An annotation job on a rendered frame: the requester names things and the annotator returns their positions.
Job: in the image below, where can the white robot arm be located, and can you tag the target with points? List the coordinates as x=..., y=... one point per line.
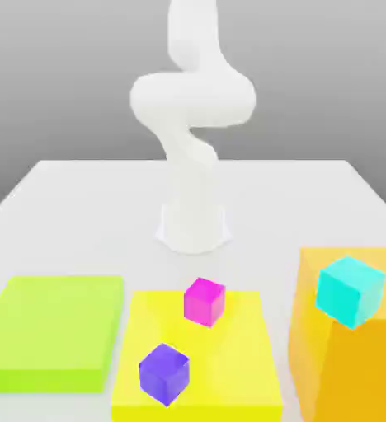
x=193, y=99

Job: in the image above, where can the small magenta cube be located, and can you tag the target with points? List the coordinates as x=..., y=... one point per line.
x=203, y=302

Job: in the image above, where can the small cyan cube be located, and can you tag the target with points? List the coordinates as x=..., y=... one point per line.
x=349, y=291

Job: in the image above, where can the large orange box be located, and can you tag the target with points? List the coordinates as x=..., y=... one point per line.
x=354, y=372

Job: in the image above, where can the large yellow box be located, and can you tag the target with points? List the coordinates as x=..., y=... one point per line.
x=232, y=356

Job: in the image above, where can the small purple cube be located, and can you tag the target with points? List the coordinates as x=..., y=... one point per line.
x=163, y=374

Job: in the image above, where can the large lime green box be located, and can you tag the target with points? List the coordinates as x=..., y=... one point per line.
x=51, y=326

